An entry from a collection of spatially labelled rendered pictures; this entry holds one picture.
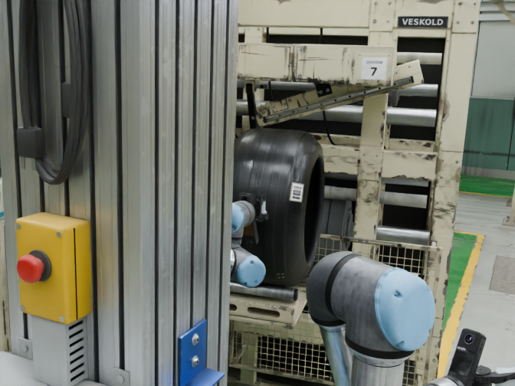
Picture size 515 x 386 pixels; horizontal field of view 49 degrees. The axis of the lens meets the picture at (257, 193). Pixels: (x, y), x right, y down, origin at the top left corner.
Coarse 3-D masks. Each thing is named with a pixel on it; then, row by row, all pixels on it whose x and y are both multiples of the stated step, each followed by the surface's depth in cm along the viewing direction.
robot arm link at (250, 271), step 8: (232, 248) 144; (240, 248) 144; (232, 256) 136; (240, 256) 137; (248, 256) 138; (232, 264) 135; (240, 264) 136; (248, 264) 135; (256, 264) 136; (232, 272) 135; (240, 272) 135; (248, 272) 135; (256, 272) 136; (264, 272) 137; (240, 280) 135; (248, 280) 136; (256, 280) 137
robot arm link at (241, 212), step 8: (232, 208) 145; (240, 208) 148; (248, 208) 154; (232, 216) 145; (240, 216) 146; (248, 216) 153; (232, 224) 145; (240, 224) 146; (232, 232) 147; (240, 232) 149
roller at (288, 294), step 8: (232, 280) 204; (232, 288) 203; (240, 288) 202; (248, 288) 201; (256, 288) 201; (264, 288) 200; (272, 288) 200; (280, 288) 199; (288, 288) 199; (272, 296) 200; (280, 296) 198; (288, 296) 198; (296, 296) 197
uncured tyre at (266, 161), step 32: (256, 128) 205; (256, 160) 186; (288, 160) 184; (320, 160) 212; (256, 192) 182; (288, 192) 180; (320, 192) 224; (288, 224) 180; (320, 224) 224; (256, 256) 186; (288, 256) 185
